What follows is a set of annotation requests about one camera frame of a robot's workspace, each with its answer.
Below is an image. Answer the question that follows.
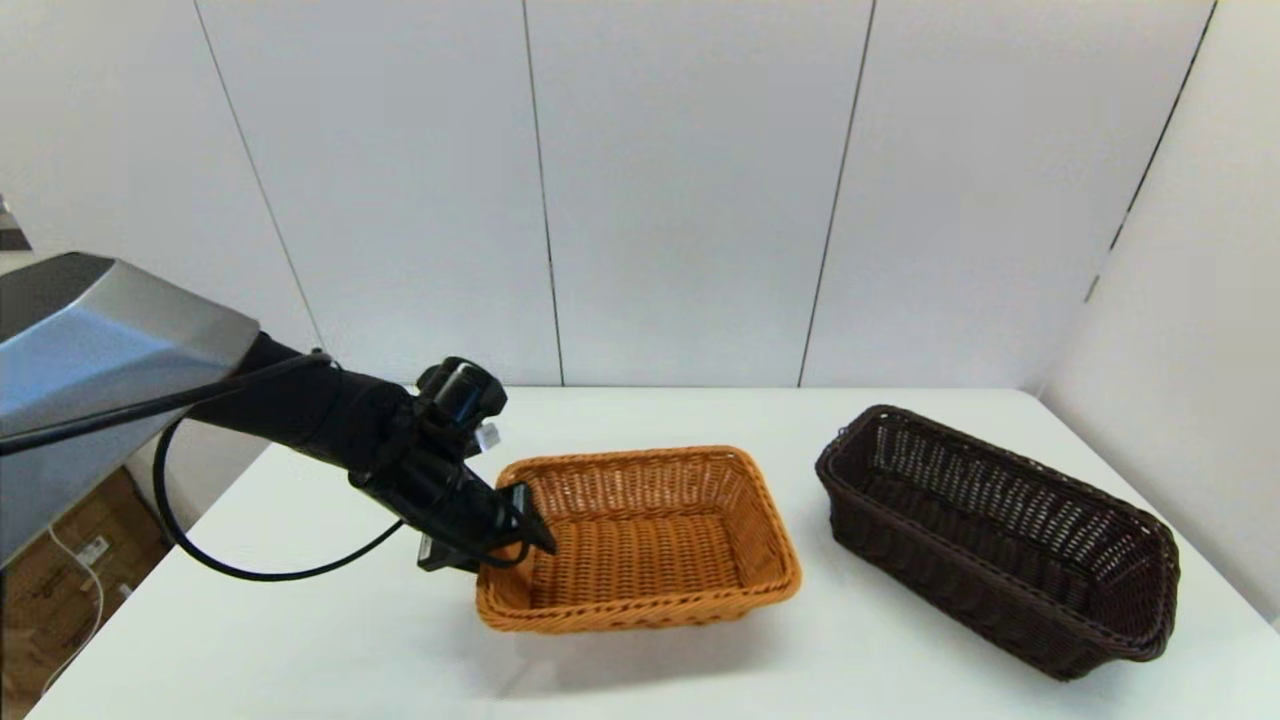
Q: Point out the orange wicker basket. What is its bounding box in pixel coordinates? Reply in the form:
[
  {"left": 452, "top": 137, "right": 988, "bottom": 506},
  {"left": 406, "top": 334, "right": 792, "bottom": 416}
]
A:
[{"left": 476, "top": 445, "right": 803, "bottom": 634}]

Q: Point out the dark brown wicker basket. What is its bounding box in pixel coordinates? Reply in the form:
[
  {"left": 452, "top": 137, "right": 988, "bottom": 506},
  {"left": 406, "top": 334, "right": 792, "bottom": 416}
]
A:
[{"left": 815, "top": 405, "right": 1181, "bottom": 682}]

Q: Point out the brown cardboard box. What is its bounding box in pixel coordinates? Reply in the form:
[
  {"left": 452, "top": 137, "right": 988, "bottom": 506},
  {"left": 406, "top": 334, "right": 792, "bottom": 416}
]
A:
[
  {"left": 0, "top": 530, "right": 171, "bottom": 701},
  {"left": 40, "top": 465, "right": 141, "bottom": 561}
]

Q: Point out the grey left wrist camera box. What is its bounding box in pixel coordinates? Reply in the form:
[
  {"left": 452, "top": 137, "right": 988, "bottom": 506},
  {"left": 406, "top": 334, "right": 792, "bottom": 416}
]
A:
[{"left": 418, "top": 537, "right": 481, "bottom": 573}]

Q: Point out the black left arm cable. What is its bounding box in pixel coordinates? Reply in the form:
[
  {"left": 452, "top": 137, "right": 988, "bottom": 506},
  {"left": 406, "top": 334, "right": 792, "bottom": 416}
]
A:
[{"left": 0, "top": 350, "right": 406, "bottom": 583}]

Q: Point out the white cable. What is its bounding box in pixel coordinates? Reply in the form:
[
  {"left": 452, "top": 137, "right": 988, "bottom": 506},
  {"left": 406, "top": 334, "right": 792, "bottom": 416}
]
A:
[{"left": 45, "top": 525, "right": 106, "bottom": 691}]

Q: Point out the dark grey wall ledge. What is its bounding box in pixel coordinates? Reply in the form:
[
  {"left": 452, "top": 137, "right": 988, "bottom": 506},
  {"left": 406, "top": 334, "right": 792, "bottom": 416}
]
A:
[{"left": 0, "top": 190, "right": 36, "bottom": 253}]

